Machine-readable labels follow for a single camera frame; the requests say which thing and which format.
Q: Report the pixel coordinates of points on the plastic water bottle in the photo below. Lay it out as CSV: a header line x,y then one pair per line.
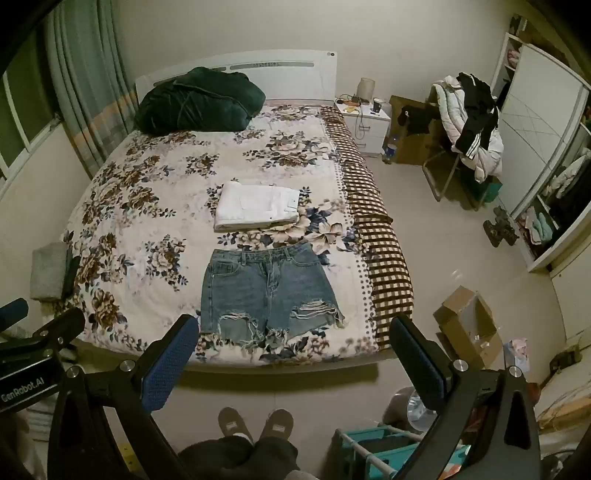
x,y
390,148

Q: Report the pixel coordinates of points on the folded white pants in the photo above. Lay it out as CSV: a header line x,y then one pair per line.
x,y
254,203

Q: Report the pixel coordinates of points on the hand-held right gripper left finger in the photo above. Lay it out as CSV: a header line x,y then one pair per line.
x,y
168,369

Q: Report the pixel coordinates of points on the brown checked bed sheet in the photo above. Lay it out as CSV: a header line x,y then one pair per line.
x,y
385,258

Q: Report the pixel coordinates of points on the pile of folded clothes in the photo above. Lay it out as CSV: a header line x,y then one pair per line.
x,y
538,228

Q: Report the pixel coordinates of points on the window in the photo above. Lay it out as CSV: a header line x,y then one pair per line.
x,y
18,120

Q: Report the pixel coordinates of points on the black cloth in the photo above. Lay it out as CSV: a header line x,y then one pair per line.
x,y
418,117

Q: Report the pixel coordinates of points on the blue denim shorts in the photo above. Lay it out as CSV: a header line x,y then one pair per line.
x,y
286,286

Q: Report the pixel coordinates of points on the dark cup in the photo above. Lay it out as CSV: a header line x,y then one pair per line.
x,y
377,106

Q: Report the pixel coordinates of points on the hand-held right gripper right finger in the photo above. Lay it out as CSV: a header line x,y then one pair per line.
x,y
418,364

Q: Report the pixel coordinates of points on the white padded jacket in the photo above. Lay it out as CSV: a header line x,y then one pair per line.
x,y
450,117

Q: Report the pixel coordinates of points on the grey stool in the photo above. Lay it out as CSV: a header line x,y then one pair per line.
x,y
48,272

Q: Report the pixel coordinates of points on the white bed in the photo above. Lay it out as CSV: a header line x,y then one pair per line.
x,y
295,76

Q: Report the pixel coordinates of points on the teal storage rack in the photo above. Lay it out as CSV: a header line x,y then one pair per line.
x,y
369,447

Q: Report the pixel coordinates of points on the person's legs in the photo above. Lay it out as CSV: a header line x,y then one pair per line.
x,y
240,457

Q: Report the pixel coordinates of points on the folding chair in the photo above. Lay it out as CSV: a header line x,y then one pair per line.
x,y
438,170

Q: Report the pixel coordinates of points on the white nightstand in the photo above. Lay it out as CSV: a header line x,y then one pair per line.
x,y
369,129

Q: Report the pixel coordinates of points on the black striped garment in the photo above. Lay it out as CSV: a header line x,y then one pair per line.
x,y
478,115

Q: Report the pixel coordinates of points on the floral blanket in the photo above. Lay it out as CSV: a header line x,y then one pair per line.
x,y
152,207

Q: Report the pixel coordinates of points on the open cardboard box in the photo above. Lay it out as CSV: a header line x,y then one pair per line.
x,y
461,314

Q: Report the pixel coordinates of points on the teal bag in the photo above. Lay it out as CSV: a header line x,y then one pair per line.
x,y
491,190

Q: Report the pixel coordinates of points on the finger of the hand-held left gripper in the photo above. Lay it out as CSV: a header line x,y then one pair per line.
x,y
60,330
14,313

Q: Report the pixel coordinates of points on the dark patterned slipper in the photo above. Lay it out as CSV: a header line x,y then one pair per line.
x,y
501,233
500,213

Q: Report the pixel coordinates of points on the person's right slipper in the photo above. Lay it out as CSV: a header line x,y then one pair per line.
x,y
277,424

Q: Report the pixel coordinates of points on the person's left slipper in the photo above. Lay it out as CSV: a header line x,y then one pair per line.
x,y
234,424

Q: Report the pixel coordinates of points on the white wardrobe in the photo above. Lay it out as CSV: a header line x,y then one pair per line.
x,y
535,115

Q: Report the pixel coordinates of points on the person's slipper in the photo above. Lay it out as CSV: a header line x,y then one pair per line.
x,y
277,424
234,424

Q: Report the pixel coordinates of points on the green curtain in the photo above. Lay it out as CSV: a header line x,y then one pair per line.
x,y
87,92

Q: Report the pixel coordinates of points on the beige table lamp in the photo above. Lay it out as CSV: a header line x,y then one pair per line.
x,y
366,88

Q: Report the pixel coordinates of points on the large brown cardboard box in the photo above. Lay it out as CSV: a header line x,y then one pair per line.
x,y
411,147

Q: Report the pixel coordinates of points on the dark green duvet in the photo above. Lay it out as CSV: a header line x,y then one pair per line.
x,y
198,101

